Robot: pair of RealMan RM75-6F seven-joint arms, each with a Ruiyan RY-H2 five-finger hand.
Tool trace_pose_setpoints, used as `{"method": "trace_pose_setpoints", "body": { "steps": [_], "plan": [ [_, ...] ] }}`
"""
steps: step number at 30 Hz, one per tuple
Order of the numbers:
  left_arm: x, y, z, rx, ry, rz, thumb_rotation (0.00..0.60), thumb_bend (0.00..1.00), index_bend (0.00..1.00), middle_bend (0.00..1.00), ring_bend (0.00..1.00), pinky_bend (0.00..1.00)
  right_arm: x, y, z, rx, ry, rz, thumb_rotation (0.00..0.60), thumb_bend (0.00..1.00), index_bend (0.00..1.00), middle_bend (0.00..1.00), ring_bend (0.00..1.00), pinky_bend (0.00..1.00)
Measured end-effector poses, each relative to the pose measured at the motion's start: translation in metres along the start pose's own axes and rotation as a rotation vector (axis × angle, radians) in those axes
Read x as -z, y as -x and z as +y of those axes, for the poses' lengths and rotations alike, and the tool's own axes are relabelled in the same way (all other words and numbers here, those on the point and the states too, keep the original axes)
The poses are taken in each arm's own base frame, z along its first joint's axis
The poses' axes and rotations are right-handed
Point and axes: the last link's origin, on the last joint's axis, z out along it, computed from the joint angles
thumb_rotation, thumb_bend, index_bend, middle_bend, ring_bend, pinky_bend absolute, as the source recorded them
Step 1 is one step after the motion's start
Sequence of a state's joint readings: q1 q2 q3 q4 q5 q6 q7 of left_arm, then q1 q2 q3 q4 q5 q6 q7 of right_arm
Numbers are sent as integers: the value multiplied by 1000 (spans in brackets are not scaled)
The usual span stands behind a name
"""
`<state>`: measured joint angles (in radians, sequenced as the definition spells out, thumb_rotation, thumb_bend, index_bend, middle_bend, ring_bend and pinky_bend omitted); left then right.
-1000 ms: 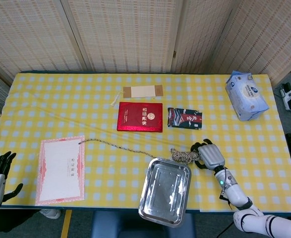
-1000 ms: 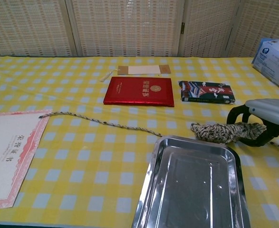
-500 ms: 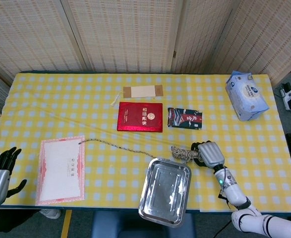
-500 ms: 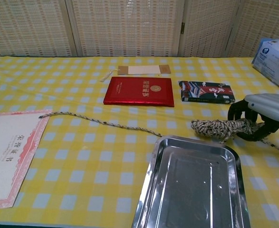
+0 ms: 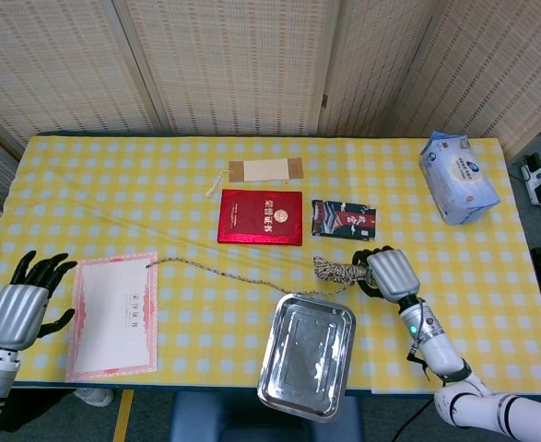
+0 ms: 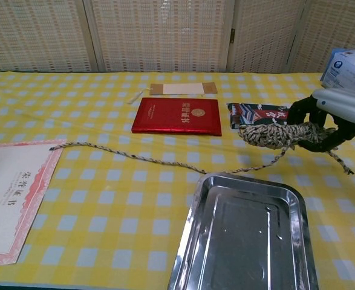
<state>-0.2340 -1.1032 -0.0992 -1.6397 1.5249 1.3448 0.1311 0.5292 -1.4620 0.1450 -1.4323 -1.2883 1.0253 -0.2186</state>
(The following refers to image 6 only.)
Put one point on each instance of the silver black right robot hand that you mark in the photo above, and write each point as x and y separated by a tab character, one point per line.
340	102

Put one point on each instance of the shiny metal tray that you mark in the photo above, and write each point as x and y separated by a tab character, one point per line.
240	235

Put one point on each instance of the blue white tissue pack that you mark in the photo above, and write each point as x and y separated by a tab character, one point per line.
346	69

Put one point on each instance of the dark patterned flat pack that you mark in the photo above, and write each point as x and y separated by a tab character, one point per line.
249	113

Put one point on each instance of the metal screen hinge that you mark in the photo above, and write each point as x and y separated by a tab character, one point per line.
233	35

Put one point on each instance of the brown beige tasselled bookmark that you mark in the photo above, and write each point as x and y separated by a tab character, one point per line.
183	88

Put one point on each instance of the red certificate book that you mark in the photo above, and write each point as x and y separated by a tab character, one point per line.
177	116

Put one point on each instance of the woven bamboo folding screen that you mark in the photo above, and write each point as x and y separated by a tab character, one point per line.
165	36

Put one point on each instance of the yellow checked tablecloth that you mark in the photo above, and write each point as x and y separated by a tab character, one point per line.
104	181

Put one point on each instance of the pink bordered certificate sheet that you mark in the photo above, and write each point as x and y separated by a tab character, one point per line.
8	196

